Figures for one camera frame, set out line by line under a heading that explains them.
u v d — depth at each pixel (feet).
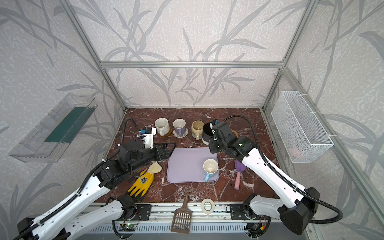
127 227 2.32
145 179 2.70
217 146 2.14
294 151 2.37
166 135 3.33
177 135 3.36
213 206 2.47
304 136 1.99
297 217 1.19
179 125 3.45
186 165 2.98
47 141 2.07
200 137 3.16
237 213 2.40
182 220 2.36
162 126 3.41
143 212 2.41
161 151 1.92
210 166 2.84
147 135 1.98
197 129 3.37
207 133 2.41
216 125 2.14
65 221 1.36
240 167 2.92
